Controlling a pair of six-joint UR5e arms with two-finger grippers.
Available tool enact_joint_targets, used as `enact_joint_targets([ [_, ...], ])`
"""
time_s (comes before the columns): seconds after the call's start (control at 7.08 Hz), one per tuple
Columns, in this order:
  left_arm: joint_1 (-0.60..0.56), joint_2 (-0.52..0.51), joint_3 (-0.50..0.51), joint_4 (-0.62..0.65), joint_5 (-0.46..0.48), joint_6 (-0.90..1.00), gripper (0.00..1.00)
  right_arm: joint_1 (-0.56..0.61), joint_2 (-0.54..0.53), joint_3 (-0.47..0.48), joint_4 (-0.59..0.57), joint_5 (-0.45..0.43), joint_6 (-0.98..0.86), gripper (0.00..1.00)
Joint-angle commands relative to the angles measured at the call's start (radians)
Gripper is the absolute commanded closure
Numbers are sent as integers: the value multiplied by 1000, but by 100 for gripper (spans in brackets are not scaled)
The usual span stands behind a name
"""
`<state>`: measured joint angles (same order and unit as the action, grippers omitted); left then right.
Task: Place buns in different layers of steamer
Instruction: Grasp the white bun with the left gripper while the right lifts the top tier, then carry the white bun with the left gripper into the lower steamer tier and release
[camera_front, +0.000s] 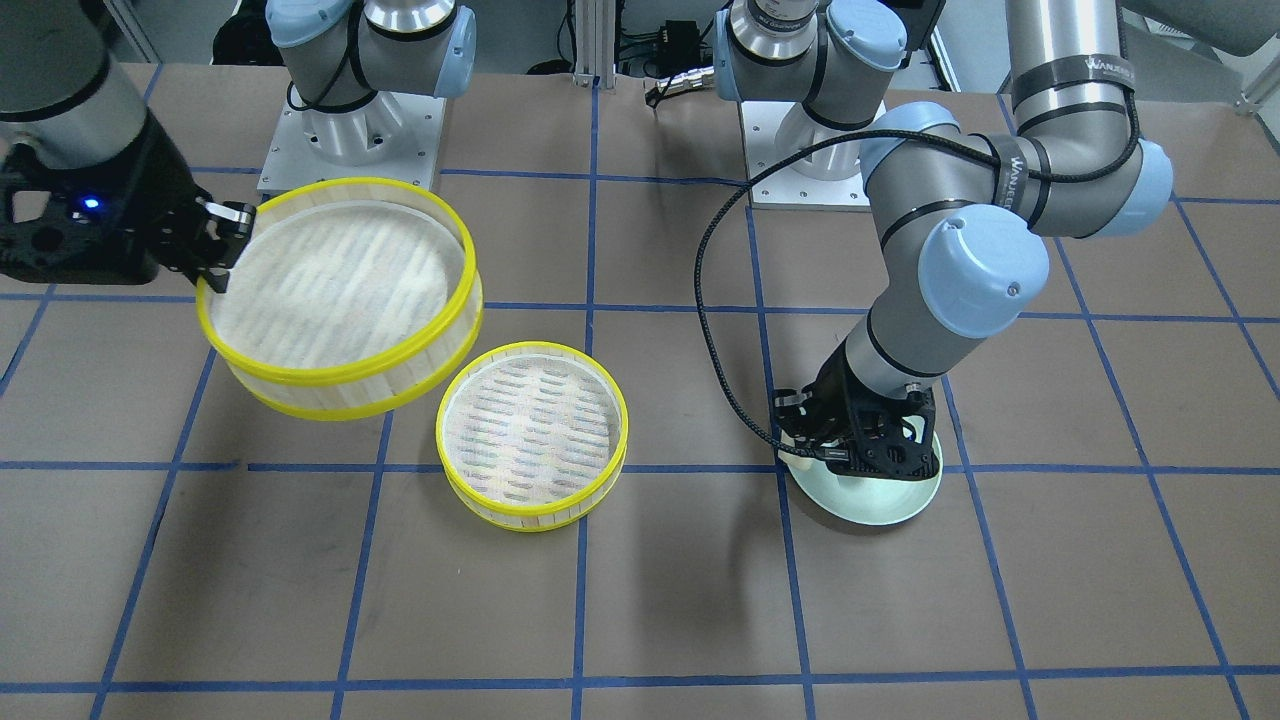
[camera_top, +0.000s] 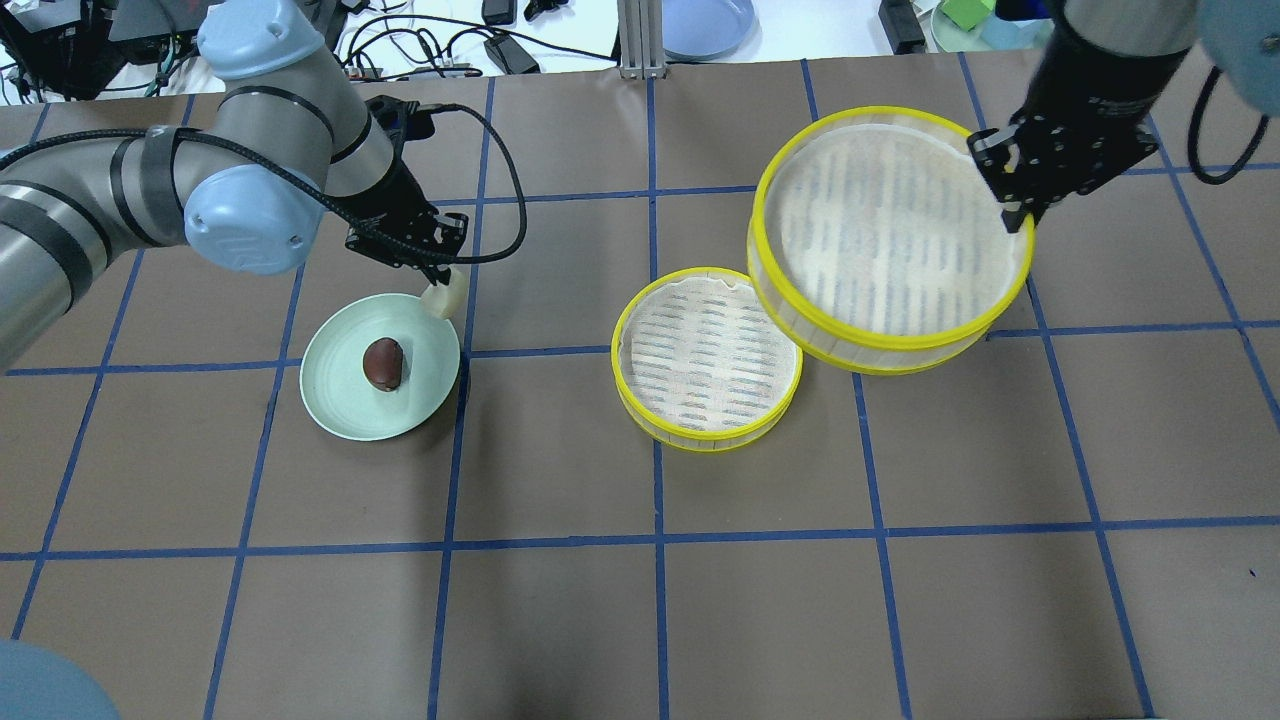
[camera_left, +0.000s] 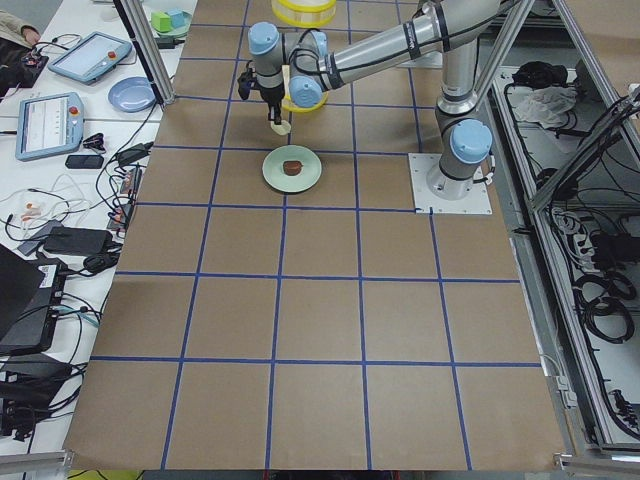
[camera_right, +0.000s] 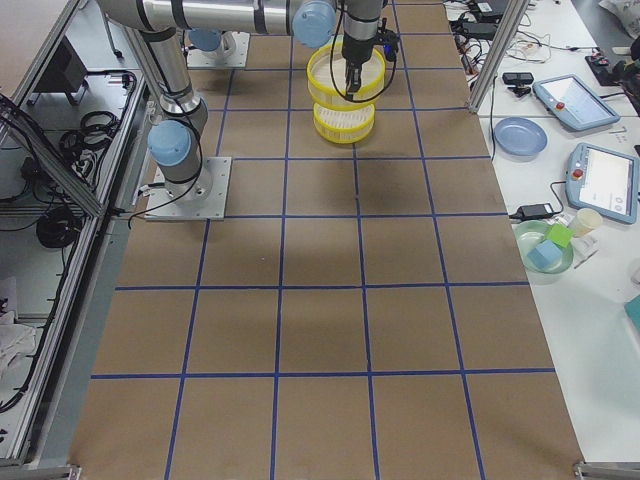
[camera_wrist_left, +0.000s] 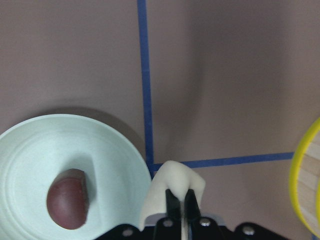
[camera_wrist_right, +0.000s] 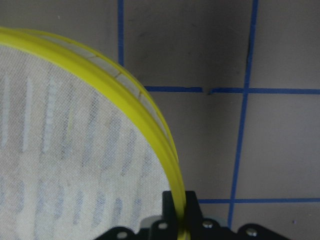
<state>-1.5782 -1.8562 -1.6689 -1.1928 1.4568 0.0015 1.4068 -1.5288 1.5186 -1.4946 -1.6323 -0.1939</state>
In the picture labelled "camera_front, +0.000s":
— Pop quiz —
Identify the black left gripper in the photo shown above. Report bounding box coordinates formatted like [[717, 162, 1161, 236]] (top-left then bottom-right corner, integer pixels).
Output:
[[771, 350, 940, 483]]

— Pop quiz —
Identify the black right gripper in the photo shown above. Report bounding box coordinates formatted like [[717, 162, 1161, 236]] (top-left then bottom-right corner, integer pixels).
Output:
[[1, 113, 257, 293]]

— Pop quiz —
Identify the yellow steamer layer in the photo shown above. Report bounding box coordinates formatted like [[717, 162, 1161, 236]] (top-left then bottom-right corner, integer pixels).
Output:
[[435, 341, 630, 533], [196, 177, 484, 421]]

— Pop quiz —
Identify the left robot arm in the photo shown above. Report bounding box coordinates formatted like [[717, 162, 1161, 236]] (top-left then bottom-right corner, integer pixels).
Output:
[[713, 1, 1172, 480]]

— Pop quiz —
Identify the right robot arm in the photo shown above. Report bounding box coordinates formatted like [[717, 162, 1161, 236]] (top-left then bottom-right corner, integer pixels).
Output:
[[3, 1, 477, 293]]

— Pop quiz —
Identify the light green plate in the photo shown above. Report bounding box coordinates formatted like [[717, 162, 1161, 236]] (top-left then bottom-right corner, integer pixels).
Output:
[[780, 452, 942, 527]]

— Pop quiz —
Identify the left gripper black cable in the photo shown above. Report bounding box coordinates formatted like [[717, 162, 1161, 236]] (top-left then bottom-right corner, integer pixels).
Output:
[[694, 132, 1140, 471]]

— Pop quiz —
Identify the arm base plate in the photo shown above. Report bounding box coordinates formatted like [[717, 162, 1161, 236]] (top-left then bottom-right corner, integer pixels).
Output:
[[739, 100, 909, 213], [257, 92, 447, 197]]

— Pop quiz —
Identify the aluminium frame post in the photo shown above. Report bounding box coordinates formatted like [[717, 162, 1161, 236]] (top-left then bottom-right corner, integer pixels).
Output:
[[570, 0, 620, 92]]

